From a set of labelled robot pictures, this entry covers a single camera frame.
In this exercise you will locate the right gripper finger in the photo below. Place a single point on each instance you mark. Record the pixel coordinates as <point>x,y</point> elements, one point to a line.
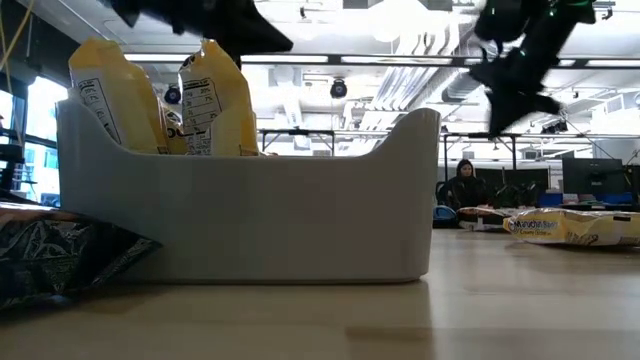
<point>495,110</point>
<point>535,104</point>

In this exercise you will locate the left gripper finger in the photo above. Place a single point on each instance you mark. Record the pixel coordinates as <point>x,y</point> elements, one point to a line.
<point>250,30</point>

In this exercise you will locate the yellow Maruchan noodle pack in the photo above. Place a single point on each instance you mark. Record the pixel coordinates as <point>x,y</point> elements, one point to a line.
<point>575,227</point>
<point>120,100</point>
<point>235,125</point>

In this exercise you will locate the dark brown noodle pack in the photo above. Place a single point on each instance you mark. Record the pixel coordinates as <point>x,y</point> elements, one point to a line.
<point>50,260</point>
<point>480,220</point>

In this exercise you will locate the grey plastic bin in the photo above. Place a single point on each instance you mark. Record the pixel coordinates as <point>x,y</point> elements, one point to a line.
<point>250,215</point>

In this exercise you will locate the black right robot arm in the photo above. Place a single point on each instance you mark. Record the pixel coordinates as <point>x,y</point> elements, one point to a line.
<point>550,30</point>

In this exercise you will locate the black ceiling spotlight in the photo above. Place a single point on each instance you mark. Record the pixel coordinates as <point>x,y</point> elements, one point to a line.
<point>556,126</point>

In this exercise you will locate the ceiling light bar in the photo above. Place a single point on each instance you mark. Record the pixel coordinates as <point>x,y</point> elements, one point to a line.
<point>300,58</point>

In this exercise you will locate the person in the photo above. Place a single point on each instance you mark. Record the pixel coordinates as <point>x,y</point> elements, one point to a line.
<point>465,190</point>

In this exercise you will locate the large black computer monitor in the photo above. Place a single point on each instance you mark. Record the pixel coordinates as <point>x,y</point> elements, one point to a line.
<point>592,175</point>

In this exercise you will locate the blue seat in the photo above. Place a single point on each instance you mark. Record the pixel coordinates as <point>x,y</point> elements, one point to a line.
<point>444,214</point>

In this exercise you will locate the large black-framed window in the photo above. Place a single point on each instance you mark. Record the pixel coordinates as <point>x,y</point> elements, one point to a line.
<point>42,115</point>

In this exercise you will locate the silver ventilation duct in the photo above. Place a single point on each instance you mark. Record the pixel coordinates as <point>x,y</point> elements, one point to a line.
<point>460,87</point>

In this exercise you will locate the black ceiling dome camera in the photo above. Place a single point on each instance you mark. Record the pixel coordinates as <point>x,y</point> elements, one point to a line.
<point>172,95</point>
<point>338,89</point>

